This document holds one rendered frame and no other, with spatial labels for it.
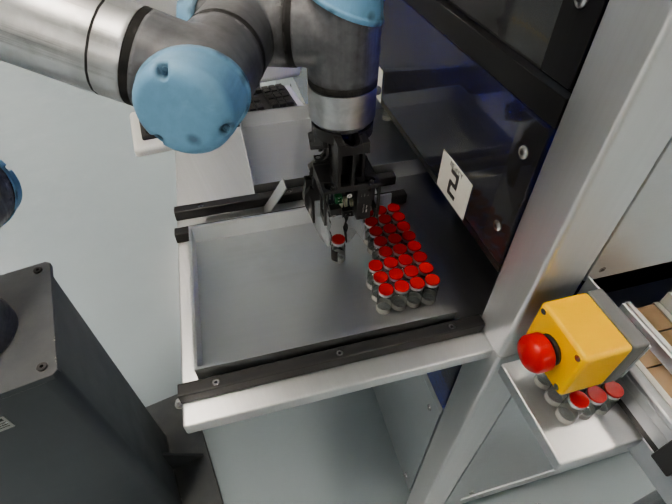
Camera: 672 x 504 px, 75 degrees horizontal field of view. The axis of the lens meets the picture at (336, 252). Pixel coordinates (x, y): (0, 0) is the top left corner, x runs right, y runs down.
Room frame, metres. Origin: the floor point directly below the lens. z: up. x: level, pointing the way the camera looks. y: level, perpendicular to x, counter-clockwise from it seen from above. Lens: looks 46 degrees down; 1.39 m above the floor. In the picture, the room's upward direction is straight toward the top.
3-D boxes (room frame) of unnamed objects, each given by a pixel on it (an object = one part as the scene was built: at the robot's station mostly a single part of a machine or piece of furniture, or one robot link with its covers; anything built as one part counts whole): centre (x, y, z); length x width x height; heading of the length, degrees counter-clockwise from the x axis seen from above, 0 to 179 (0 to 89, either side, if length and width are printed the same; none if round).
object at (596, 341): (0.25, -0.25, 0.99); 0.08 x 0.07 x 0.07; 105
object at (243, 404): (0.61, 0.04, 0.87); 0.70 x 0.48 x 0.02; 15
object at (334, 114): (0.46, -0.01, 1.15); 0.08 x 0.08 x 0.05
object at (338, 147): (0.45, -0.01, 1.07); 0.09 x 0.08 x 0.12; 14
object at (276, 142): (0.79, 0.01, 0.90); 0.34 x 0.26 x 0.04; 105
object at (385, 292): (0.38, -0.07, 0.90); 0.02 x 0.02 x 0.05
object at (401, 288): (0.46, -0.07, 0.90); 0.18 x 0.02 x 0.05; 15
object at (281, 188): (0.58, 0.15, 0.91); 0.14 x 0.03 x 0.06; 105
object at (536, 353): (0.24, -0.21, 0.99); 0.04 x 0.04 x 0.04; 15
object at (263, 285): (0.43, 0.04, 0.90); 0.34 x 0.26 x 0.04; 105
